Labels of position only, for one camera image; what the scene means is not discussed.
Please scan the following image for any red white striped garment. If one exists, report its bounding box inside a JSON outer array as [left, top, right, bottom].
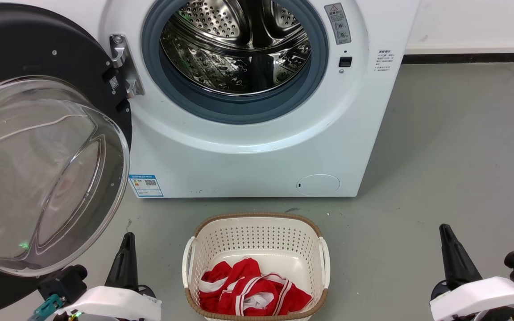
[[198, 258, 313, 316]]

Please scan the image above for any blue energy label sticker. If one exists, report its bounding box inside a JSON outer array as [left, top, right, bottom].
[[128, 174, 164, 198]]

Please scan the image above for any round white filter cover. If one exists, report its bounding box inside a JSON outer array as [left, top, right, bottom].
[[296, 174, 341, 197]]

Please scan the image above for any cream perforated laundry basket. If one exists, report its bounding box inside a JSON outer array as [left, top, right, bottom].
[[182, 212, 331, 321]]

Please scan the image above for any silver door hinge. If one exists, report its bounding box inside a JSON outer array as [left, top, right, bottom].
[[110, 35, 145, 99]]

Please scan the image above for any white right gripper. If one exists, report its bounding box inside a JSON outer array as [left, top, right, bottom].
[[430, 224, 514, 321]]

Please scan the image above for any teal cable connector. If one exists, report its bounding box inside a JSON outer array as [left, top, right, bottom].
[[27, 294, 63, 321]]

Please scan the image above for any round dark glass washer door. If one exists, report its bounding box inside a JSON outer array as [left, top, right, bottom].
[[0, 4, 133, 319]]

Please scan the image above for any steel washer drum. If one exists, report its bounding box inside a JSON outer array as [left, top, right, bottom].
[[161, 0, 312, 95]]

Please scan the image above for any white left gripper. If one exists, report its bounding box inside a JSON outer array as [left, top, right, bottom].
[[45, 232, 162, 321]]

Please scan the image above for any grey warning sticker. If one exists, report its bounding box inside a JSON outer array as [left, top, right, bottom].
[[324, 3, 352, 45]]

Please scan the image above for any white front-load washing machine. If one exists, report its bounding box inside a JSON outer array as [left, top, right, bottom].
[[99, 0, 420, 199]]

